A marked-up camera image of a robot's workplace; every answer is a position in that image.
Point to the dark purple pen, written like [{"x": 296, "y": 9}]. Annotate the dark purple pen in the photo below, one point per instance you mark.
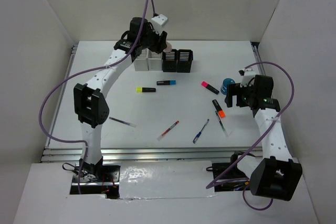
[{"x": 123, "y": 122}]

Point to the right black slotted container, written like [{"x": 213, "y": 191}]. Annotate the right black slotted container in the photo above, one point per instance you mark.
[{"x": 184, "y": 60}]

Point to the blue highlighter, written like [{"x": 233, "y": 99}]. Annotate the blue highlighter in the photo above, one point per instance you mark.
[{"x": 166, "y": 83}]

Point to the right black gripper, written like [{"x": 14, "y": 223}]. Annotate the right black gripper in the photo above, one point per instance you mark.
[{"x": 235, "y": 89}]

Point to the orange highlighter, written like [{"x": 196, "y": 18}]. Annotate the orange highlighter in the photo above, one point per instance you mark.
[{"x": 218, "y": 108}]

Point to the aluminium frame rail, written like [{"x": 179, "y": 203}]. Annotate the aluminium frame rail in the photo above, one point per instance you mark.
[{"x": 187, "y": 102}]

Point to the blue pen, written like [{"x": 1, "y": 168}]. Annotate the blue pen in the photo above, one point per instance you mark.
[{"x": 200, "y": 132}]

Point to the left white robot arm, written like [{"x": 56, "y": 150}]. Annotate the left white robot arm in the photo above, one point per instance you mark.
[{"x": 90, "y": 98}]

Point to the left black slotted container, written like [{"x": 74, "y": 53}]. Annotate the left black slotted container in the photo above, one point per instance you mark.
[{"x": 169, "y": 61}]

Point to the left white slotted container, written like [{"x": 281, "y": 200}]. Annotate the left white slotted container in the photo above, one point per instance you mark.
[{"x": 141, "y": 62}]

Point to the pink cap glue bottle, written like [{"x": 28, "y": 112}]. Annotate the pink cap glue bottle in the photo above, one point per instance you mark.
[{"x": 168, "y": 48}]

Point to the white slotted container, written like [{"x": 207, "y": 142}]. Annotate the white slotted container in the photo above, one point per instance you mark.
[
  {"x": 141, "y": 62},
  {"x": 154, "y": 61}
]

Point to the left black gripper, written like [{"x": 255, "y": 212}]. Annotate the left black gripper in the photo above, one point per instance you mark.
[{"x": 160, "y": 43}]

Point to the green pen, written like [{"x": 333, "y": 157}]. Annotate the green pen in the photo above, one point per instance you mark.
[{"x": 221, "y": 124}]

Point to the pink highlighter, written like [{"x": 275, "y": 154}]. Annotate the pink highlighter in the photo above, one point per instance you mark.
[{"x": 210, "y": 88}]

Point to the black slotted container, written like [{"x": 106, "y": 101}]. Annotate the black slotted container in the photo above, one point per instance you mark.
[
  {"x": 184, "y": 60},
  {"x": 169, "y": 61}
]

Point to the yellow highlighter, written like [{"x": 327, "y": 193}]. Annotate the yellow highlighter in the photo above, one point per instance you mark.
[{"x": 145, "y": 90}]

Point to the red pen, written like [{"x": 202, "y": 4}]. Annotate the red pen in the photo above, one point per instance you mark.
[{"x": 166, "y": 131}]

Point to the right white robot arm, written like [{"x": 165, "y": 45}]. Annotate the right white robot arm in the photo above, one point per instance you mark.
[{"x": 276, "y": 175}]

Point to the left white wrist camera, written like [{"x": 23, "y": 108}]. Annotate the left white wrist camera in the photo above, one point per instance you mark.
[{"x": 158, "y": 22}]

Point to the white taped cover panel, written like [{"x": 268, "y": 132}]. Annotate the white taped cover panel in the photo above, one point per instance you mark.
[{"x": 155, "y": 180}]

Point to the blue glue bottle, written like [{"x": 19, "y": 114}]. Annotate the blue glue bottle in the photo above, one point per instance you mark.
[{"x": 226, "y": 82}]

